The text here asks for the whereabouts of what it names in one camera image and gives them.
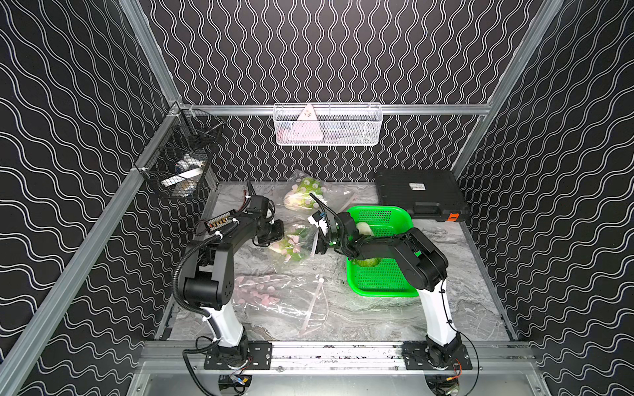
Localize white wire wall basket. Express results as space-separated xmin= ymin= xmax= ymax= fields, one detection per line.
xmin=272 ymin=102 xmax=384 ymax=147

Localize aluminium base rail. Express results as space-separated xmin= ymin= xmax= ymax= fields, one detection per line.
xmin=138 ymin=339 xmax=538 ymax=375

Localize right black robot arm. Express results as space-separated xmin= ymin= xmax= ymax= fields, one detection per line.
xmin=309 ymin=194 xmax=472 ymax=370

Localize green plastic basket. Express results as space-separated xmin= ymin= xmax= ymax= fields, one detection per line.
xmin=346 ymin=206 xmax=419 ymax=298

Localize white items in black basket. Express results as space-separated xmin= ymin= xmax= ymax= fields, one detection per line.
xmin=160 ymin=153 xmax=207 ymax=198

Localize zip-top bag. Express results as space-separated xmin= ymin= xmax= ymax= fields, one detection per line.
xmin=233 ymin=274 xmax=330 ymax=338

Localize black wire wall basket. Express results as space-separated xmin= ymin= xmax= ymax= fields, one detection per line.
xmin=140 ymin=109 xmax=227 ymax=201

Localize black tool case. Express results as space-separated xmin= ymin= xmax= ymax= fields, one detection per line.
xmin=375 ymin=169 xmax=471 ymax=222

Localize bagged chinese cabbage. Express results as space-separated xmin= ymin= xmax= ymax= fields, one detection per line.
xmin=268 ymin=221 xmax=317 ymax=268
xmin=278 ymin=170 xmax=356 ymax=214

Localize pink triangle card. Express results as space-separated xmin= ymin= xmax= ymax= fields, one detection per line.
xmin=288 ymin=104 xmax=324 ymax=144

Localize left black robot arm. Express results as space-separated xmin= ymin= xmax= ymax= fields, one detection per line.
xmin=172 ymin=181 xmax=284 ymax=368

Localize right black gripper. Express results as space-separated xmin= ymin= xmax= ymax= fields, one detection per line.
xmin=297 ymin=229 xmax=347 ymax=256

